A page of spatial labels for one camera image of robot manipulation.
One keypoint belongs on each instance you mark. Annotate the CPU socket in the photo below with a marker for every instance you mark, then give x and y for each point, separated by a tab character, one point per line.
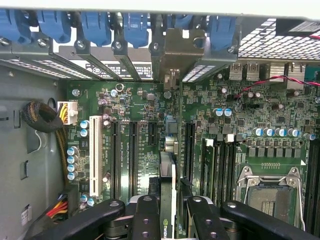
271	200

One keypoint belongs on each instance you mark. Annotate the open black PC case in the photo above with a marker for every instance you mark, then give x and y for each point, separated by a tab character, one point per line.
25	87

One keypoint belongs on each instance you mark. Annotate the white power connector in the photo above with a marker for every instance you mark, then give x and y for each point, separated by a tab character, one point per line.
72	112

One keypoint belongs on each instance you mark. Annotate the short black expansion slot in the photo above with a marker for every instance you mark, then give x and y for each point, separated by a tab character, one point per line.
152	135

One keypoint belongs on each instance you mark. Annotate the silver rear port housing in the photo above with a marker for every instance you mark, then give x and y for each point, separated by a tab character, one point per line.
277	71

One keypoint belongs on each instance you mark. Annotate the black RAM slot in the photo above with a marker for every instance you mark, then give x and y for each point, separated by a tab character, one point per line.
221	170
231	170

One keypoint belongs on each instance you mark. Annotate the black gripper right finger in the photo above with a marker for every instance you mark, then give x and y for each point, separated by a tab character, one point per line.
207	222

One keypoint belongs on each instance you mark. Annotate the blue card retention clip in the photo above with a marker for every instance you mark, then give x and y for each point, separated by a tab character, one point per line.
55	25
96	27
180	21
136	28
221	32
15	25

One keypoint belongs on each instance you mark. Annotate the white PCI expansion slot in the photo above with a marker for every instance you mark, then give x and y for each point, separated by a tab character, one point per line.
95	155

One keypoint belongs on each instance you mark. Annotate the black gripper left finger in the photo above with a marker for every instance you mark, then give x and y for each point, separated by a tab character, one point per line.
145	220

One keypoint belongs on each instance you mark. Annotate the metal slot cover bracket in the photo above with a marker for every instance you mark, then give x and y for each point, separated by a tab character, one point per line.
200	72
82	50
62	70
25	67
120	53
155	60

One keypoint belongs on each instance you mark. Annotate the green motherboard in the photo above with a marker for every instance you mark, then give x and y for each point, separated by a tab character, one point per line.
142	100

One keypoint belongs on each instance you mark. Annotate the long black expansion slot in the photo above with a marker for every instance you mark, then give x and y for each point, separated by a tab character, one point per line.
133	160
190	150
115	160

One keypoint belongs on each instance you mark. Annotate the silver rear USB port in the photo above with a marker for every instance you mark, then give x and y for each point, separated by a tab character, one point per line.
252	71
235	71

